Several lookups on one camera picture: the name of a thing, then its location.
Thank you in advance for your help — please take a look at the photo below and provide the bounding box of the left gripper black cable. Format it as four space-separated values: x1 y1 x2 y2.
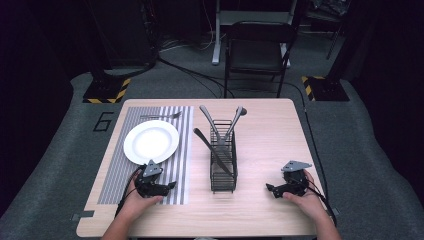
114 165 144 218

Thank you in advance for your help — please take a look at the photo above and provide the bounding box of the grey tape strip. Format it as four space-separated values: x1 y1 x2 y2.
70 209 96 223

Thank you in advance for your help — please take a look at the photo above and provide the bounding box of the black wire cutlery basket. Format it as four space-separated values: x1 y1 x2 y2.
209 119 239 194

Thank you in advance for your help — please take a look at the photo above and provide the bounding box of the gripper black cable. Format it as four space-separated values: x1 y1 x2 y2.
114 165 144 218
304 178 338 228

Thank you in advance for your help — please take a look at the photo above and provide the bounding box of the black folding chair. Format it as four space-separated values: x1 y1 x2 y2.
222 20 299 100

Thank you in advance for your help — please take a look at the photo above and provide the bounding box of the thin black floor cable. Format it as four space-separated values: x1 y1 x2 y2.
229 78 331 203

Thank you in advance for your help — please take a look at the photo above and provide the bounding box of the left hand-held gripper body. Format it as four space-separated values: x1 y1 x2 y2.
134 159 169 199

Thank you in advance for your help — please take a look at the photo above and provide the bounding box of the silver cutlery piece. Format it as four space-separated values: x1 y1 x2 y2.
223 105 248 143
198 104 222 144

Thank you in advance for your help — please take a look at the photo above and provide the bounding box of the person's left hand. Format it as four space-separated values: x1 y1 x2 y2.
123 175 165 219

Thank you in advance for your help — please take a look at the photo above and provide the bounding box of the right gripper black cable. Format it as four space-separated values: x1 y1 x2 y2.
304 178 338 228

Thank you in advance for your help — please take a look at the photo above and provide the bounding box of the person's right hand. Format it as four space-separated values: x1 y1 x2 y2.
282 169 326 219

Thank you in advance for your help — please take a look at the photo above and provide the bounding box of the white desk frame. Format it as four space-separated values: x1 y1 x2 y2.
211 0 299 69

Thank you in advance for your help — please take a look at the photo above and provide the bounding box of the silver fork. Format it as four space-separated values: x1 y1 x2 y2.
139 110 183 121

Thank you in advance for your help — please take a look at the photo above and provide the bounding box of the grey striped placemat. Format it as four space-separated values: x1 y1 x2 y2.
96 105 195 206

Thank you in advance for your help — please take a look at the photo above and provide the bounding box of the dark table knife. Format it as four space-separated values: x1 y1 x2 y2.
192 127 235 178

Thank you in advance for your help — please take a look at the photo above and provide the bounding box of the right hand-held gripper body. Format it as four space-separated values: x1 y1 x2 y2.
275 160 314 198

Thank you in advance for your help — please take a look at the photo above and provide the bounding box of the white plate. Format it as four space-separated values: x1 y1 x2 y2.
123 119 180 166

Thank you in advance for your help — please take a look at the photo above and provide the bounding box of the black stand base striped edge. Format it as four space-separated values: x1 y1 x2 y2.
300 75 351 103
81 68 132 105

